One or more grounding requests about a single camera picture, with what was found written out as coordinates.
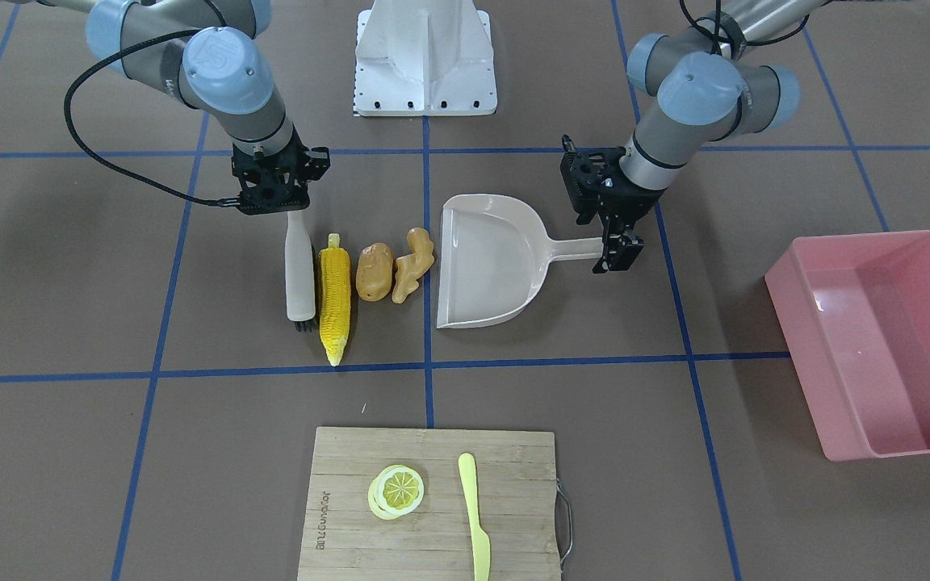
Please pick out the beige hand brush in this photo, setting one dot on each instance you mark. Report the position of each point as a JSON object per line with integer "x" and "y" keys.
{"x": 299, "y": 274}

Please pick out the beige plastic dustpan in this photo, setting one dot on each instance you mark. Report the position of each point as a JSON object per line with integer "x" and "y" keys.
{"x": 494, "y": 257}

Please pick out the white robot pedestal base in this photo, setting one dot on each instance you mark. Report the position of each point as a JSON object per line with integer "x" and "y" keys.
{"x": 424, "y": 58}

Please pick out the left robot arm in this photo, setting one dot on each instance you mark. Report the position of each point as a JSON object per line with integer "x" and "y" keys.
{"x": 701, "y": 93}

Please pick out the toy potato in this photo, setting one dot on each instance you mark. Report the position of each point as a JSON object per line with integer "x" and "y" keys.
{"x": 374, "y": 272}

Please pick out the yellow toy lemon slice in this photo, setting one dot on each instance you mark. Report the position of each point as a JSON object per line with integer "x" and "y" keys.
{"x": 395, "y": 492}

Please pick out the wooden cutting board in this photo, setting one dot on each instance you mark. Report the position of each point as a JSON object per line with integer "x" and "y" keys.
{"x": 517, "y": 489}

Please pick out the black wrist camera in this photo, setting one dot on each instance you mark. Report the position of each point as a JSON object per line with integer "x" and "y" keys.
{"x": 589, "y": 176}
{"x": 244, "y": 169}

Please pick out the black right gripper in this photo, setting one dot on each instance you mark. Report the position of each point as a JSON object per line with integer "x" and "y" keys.
{"x": 317, "y": 164}

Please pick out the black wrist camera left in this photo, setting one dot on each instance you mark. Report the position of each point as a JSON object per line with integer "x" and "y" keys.
{"x": 589, "y": 176}

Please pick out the yellow plastic knife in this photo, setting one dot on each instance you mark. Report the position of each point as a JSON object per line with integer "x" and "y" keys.
{"x": 481, "y": 546}

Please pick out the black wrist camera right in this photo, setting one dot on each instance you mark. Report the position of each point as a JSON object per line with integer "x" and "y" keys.
{"x": 244, "y": 169}

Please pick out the yellow toy corn cob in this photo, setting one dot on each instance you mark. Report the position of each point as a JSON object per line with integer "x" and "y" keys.
{"x": 335, "y": 309}

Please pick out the pink plastic bin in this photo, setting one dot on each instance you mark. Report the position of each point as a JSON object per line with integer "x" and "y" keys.
{"x": 855, "y": 312}

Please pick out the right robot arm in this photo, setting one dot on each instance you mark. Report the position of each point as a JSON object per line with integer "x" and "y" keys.
{"x": 204, "y": 55}

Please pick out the toy ginger root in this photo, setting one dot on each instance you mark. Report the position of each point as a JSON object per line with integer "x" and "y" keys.
{"x": 411, "y": 268}

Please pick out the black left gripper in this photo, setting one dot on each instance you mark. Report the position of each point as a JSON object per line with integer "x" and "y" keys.
{"x": 629, "y": 203}

